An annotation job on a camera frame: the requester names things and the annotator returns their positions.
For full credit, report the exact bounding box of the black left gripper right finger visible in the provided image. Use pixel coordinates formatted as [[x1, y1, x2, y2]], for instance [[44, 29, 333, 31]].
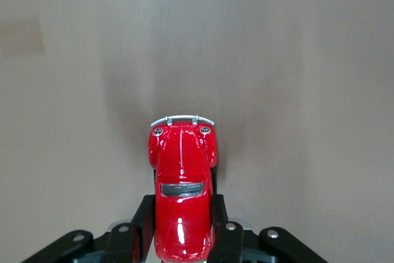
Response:
[[208, 193, 245, 263]]

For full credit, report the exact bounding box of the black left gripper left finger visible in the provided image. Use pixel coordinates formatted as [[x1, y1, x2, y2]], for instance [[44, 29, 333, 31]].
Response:
[[101, 193, 156, 263]]

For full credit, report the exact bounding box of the red beetle toy car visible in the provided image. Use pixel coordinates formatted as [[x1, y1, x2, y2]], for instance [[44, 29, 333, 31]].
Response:
[[147, 115, 219, 262]]

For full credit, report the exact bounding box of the black left wrist camera bracket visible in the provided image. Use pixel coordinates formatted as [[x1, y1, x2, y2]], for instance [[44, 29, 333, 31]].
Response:
[[20, 227, 328, 263]]

